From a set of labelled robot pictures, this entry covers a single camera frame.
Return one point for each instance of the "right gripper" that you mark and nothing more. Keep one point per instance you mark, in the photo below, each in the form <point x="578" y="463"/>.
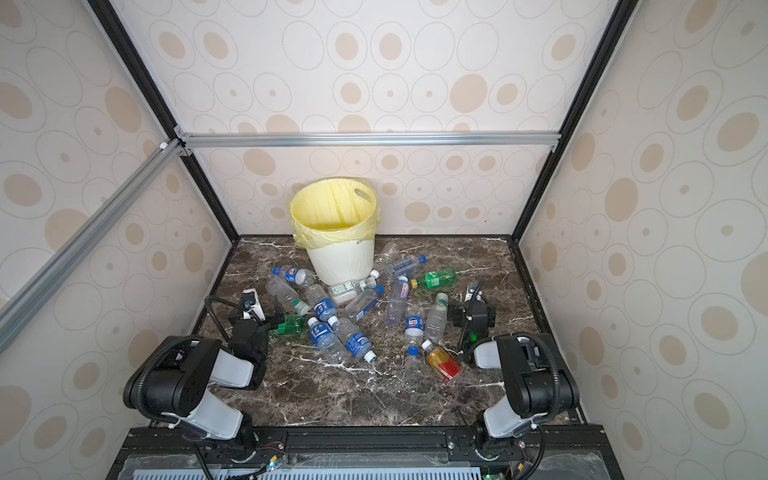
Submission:
<point x="472" y="315"/>

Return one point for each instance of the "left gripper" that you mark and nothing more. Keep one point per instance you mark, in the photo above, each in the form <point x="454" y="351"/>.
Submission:
<point x="264" y="324"/>

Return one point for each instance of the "bottle with orange liquid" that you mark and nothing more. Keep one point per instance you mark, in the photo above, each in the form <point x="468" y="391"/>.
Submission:
<point x="440" y="361"/>

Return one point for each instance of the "pocari bottle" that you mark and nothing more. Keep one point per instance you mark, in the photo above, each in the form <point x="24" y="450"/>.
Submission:
<point x="352" y="338"/>
<point x="326" y="341"/>

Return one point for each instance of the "clear bottle green white label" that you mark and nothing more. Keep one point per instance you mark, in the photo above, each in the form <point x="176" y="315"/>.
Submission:
<point x="343" y="293"/>

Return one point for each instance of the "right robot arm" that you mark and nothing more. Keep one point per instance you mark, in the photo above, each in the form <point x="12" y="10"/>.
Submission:
<point x="536" y="379"/>

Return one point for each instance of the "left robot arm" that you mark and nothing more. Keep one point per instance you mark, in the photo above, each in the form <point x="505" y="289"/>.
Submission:
<point x="172" y="385"/>

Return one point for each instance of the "white plastic waste bin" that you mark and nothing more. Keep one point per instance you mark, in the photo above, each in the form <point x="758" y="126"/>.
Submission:
<point x="341" y="262"/>

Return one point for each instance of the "yellow bin liner bag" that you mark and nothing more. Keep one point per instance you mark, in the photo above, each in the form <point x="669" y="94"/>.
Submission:
<point x="334" y="210"/>

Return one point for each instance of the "clear bottle pale green cap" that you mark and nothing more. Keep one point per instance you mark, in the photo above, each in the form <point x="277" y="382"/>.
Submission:
<point x="437" y="318"/>

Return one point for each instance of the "green bottle yellow cap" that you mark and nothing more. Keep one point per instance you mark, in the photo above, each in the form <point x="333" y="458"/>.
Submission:
<point x="436" y="279"/>

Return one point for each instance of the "Pepsi bottle blue cap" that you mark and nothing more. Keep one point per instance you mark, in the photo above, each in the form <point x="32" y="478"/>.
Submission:
<point x="414" y="329"/>

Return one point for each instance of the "clear bottle purple label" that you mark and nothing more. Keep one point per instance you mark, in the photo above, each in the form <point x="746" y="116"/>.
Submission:
<point x="397" y="301"/>

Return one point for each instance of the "clear bottle blue label upper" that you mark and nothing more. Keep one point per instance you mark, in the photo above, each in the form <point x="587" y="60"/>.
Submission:
<point x="322" y="305"/>

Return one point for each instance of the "soda water bottle blue cap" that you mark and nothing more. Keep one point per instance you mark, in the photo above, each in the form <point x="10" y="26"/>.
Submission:
<point x="406" y="266"/>

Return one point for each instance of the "clear crushed bottle white cap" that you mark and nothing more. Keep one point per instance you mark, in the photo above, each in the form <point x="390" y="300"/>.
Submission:
<point x="389" y="253"/>

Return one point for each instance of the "clear bottle blue cap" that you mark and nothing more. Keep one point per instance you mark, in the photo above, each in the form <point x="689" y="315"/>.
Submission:
<point x="364" y="303"/>

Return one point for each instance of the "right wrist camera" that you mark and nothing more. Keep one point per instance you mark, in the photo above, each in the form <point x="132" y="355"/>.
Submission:
<point x="474" y="293"/>

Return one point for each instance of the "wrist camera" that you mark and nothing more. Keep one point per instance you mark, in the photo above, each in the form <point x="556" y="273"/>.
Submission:
<point x="251" y="306"/>
<point x="474" y="293"/>

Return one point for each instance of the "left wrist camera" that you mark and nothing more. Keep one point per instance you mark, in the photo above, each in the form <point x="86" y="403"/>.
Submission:
<point x="251" y="306"/>

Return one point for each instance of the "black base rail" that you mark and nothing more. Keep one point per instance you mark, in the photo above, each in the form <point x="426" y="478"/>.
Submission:
<point x="414" y="452"/>

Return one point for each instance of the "black frame post left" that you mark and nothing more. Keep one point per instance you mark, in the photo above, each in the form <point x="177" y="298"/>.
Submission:
<point x="107" y="17"/>

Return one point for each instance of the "black frame post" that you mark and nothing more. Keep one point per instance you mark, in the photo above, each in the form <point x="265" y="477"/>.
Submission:
<point x="606" y="46"/>
<point x="107" y="17"/>

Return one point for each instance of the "horizontal aluminium rail back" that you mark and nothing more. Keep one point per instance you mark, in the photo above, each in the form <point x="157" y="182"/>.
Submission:
<point x="361" y="140"/>

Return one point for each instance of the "aluminium rail left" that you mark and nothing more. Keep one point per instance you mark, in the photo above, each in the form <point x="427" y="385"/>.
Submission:
<point x="23" y="307"/>

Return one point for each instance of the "black frame post right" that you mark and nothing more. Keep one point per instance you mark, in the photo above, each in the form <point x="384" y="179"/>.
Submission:
<point x="606" y="46"/>

